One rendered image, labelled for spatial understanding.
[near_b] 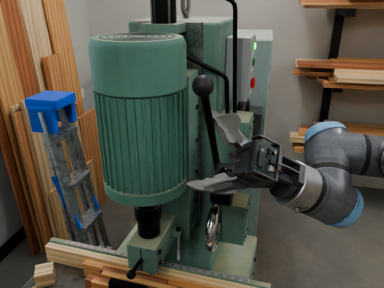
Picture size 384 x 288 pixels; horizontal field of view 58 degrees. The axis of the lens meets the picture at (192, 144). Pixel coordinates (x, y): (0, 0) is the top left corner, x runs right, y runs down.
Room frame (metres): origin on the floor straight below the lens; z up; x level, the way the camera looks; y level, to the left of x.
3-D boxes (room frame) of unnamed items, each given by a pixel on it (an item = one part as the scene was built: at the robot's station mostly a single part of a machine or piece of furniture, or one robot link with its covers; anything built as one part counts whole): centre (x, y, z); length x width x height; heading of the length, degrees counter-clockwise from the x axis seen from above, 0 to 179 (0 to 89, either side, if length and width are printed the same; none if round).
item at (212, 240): (0.73, -0.06, 1.02); 0.12 x 0.03 x 0.12; 164
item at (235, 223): (0.78, -0.11, 1.02); 0.09 x 0.07 x 0.12; 74
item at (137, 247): (0.66, 0.09, 1.03); 0.14 x 0.07 x 0.09; 164
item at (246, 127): (0.81, -0.11, 1.22); 0.09 x 0.08 x 0.15; 164
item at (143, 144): (0.64, 0.10, 1.35); 0.18 x 0.18 x 0.31
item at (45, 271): (0.67, 0.37, 0.92); 0.04 x 0.04 x 0.04; 18
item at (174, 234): (0.69, 0.04, 1.00); 0.02 x 0.02 x 0.10; 74
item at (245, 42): (0.91, -0.13, 1.40); 0.10 x 0.06 x 0.16; 164
